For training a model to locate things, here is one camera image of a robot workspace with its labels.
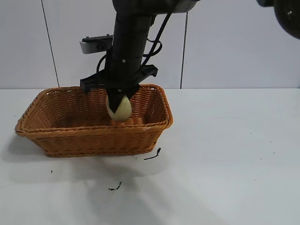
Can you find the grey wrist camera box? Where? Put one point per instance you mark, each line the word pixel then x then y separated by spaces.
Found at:
pixel 96 44

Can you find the pale yellow egg yolk pastry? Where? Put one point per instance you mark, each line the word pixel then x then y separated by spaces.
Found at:
pixel 123 112

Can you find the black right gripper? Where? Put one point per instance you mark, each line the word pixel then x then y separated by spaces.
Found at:
pixel 122 72

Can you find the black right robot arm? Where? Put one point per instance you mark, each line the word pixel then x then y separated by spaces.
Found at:
pixel 131 30

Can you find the brown woven wicker basket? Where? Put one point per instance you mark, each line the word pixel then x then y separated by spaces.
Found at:
pixel 93 140

